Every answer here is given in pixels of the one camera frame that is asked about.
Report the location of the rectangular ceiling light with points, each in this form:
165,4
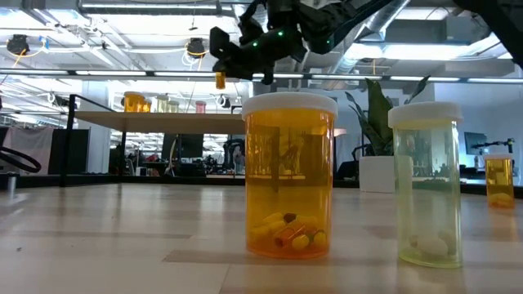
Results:
408,52

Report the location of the dark partition panel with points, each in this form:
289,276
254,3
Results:
79,151

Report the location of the snake plant white pot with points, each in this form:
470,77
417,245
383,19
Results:
378,122

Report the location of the pink medicine bottle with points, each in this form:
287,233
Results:
200,108

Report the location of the slanted silver ventilation duct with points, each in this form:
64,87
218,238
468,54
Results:
394,12

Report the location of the grey metal post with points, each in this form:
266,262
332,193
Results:
12,185

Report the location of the wooden shelf black frame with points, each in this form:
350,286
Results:
163,122

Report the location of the clear green medicine bottle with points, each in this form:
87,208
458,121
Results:
174,108
162,104
427,204

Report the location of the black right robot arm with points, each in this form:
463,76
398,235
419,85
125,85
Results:
339,24

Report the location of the black ceiling device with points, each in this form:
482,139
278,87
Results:
18,44
196,47

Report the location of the background wooden desk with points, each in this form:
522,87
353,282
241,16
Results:
220,176

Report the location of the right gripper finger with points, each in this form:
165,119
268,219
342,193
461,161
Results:
220,45
238,71

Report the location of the dark computer monitor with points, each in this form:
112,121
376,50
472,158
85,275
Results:
476,143

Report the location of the black background screens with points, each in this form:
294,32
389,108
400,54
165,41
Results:
190,147

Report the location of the long ceiling light bar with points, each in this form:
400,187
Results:
347,77

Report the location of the black office chair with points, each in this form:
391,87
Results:
347,170

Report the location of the pale hanging cloth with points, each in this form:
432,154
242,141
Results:
28,143

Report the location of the small orange medicine bottle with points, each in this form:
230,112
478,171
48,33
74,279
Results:
498,183
220,81

